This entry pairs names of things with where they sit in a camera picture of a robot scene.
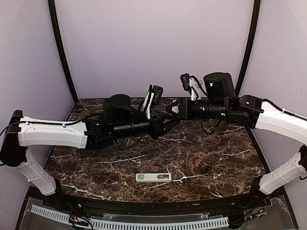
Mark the white remote control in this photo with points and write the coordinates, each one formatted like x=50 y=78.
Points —
x=151 y=177

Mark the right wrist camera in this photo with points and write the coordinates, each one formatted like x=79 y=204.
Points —
x=192 y=85

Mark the black front rail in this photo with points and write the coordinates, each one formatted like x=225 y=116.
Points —
x=229 y=206

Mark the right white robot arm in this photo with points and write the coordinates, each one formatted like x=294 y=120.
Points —
x=218 y=101

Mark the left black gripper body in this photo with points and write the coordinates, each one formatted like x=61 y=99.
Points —
x=155 y=129

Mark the white battery cover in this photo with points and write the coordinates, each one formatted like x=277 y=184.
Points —
x=175 y=109

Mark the right black frame post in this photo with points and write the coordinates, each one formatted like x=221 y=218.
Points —
x=249 y=46

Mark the black frame post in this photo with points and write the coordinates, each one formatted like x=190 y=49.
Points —
x=60 y=48
x=249 y=46

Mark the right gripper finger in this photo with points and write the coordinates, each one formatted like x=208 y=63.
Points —
x=179 y=102
x=176 y=115

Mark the left black frame post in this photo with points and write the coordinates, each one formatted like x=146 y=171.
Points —
x=60 y=48

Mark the white slotted cable duct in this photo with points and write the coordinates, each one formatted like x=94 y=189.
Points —
x=136 y=223

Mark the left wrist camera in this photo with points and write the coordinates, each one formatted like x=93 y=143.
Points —
x=151 y=99

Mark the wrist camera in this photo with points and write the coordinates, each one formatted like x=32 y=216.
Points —
x=192 y=85
x=151 y=99

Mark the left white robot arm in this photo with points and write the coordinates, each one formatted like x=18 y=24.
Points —
x=93 y=132

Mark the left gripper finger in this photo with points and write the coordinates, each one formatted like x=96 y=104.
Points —
x=169 y=123
x=165 y=117

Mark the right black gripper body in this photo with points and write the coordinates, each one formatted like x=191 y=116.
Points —
x=190 y=114

